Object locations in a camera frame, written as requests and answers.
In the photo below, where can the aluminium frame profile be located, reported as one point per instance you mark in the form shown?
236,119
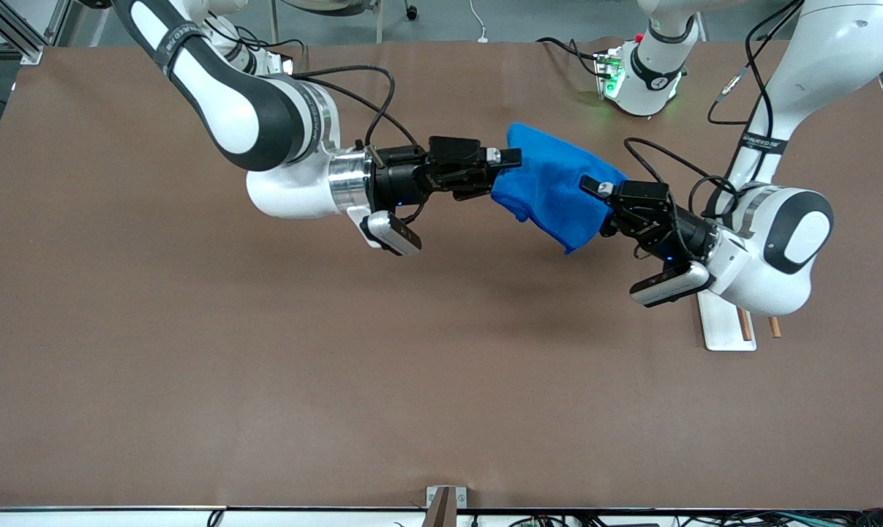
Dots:
17,36

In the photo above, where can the blue microfibre towel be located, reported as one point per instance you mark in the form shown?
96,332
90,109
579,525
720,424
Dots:
551,183

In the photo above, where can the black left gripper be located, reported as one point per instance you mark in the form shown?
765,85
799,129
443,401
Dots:
677,231

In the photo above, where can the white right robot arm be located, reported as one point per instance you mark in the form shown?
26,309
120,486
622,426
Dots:
229,110

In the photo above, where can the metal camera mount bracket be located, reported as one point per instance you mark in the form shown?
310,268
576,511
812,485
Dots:
445,505

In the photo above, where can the chair base with caster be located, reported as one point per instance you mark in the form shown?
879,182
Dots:
377,22

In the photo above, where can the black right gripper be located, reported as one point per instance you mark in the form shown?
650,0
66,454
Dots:
399,179

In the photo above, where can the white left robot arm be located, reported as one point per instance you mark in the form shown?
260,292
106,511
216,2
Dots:
792,241

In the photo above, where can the white towel rack wooden rods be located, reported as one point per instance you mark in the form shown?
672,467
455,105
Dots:
723,329

